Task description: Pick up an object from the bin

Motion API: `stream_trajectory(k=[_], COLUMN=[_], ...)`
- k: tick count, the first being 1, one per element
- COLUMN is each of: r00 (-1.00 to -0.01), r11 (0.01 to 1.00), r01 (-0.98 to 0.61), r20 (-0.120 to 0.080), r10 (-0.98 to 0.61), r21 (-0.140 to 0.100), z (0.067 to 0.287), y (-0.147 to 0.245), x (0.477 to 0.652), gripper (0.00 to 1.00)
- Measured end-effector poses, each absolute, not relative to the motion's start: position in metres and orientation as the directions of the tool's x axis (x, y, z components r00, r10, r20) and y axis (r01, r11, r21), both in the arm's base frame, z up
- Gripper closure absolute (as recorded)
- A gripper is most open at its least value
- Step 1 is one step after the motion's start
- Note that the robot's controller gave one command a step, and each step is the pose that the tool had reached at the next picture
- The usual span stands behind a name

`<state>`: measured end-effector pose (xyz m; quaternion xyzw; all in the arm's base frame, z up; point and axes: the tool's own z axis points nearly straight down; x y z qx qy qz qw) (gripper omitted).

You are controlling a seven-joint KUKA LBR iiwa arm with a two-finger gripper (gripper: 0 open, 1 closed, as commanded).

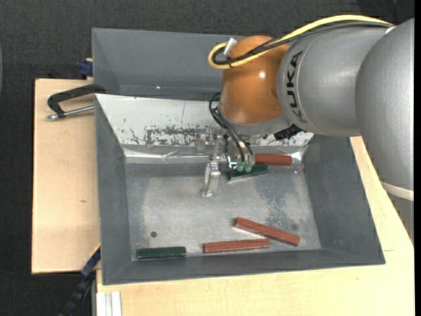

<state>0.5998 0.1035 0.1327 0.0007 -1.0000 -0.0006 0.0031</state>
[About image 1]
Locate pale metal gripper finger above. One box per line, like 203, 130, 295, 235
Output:
200, 163, 213, 198
210, 163, 222, 197

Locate dark green flat block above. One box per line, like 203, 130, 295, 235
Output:
136, 246, 187, 260
226, 163, 270, 182

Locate grey metal bin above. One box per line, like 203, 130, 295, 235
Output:
91, 27, 386, 286

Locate red-brown flat block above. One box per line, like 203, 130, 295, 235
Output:
202, 238, 272, 254
254, 153, 293, 167
234, 217, 301, 247

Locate pale wood flat board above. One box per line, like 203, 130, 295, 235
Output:
31, 78, 101, 275

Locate black cylinder on white bracket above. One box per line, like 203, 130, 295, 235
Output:
272, 124, 304, 142

